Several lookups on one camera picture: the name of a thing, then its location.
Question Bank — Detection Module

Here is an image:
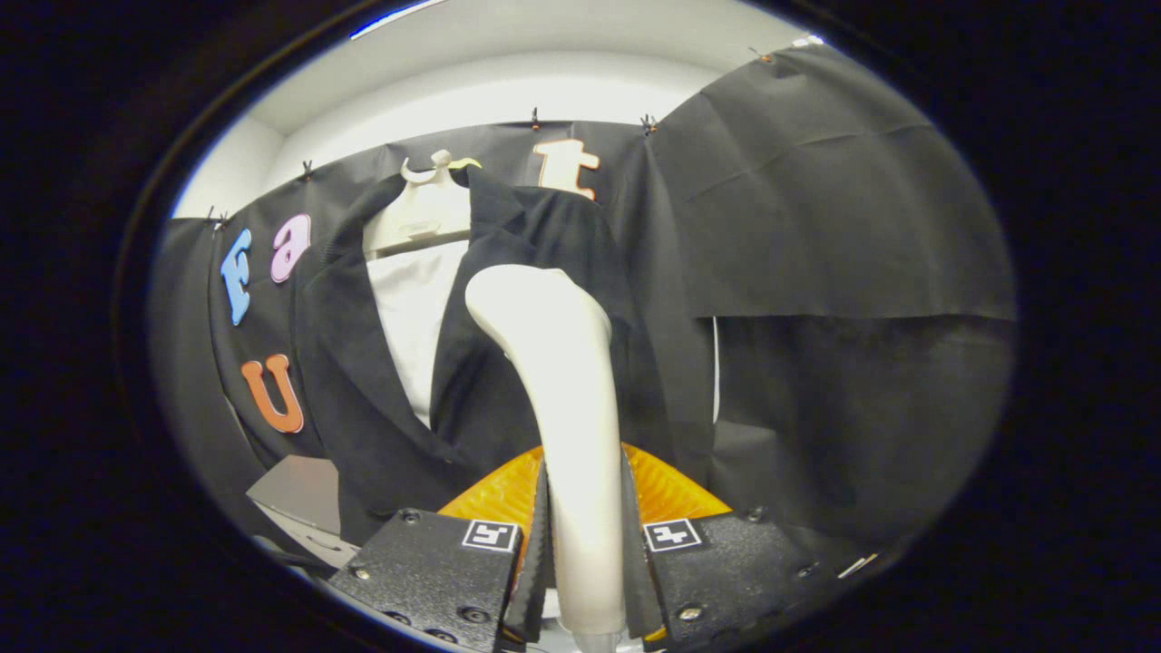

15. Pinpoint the black blazer jacket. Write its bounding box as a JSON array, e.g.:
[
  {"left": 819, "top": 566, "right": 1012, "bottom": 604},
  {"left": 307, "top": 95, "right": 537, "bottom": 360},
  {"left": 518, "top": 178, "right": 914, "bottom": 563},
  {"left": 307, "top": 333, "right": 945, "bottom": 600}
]
[{"left": 295, "top": 166, "right": 713, "bottom": 545}]

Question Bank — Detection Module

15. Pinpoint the white mannequin torso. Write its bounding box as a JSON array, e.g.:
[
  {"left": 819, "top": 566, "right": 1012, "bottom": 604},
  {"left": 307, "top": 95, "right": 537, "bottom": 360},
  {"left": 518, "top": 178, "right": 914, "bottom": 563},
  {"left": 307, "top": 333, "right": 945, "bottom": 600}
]
[{"left": 363, "top": 150, "right": 482, "bottom": 427}]

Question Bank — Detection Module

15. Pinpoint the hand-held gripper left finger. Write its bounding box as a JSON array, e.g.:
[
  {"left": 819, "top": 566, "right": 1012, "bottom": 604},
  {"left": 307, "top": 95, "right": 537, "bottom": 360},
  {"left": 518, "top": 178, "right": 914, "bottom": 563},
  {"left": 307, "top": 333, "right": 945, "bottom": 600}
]
[{"left": 328, "top": 444, "right": 552, "bottom": 653}]

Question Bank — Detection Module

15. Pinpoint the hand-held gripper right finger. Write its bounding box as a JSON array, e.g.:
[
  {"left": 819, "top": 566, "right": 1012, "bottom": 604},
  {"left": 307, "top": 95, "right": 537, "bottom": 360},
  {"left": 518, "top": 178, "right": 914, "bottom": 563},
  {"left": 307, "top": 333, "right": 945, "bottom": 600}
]
[{"left": 620, "top": 442, "right": 840, "bottom": 647}]

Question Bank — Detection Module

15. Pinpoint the grey metal cabinet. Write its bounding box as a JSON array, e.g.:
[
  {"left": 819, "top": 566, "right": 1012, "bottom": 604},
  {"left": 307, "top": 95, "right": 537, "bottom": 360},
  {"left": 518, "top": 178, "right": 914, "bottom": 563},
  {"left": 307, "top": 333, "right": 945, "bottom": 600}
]
[{"left": 247, "top": 453, "right": 364, "bottom": 568}]

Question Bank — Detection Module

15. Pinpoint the black backdrop cloth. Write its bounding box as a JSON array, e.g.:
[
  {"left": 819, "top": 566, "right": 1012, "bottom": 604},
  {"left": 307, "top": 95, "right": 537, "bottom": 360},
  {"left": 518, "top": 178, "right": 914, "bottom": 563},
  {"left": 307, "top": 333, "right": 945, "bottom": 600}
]
[{"left": 150, "top": 44, "right": 1017, "bottom": 554}]

